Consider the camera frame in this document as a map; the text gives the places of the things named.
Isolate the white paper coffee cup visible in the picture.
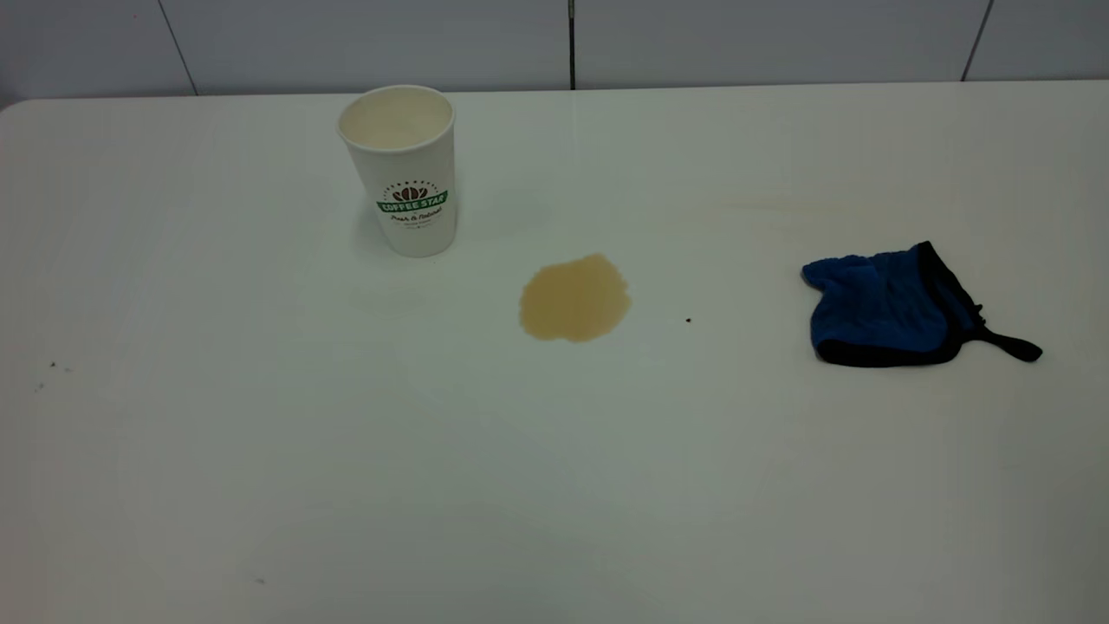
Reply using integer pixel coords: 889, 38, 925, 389
336, 84, 458, 258

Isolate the blue cloth with black trim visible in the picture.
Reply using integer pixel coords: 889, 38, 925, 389
801, 241, 1043, 368

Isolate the brown coffee spill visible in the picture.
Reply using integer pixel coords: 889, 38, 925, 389
519, 252, 632, 343

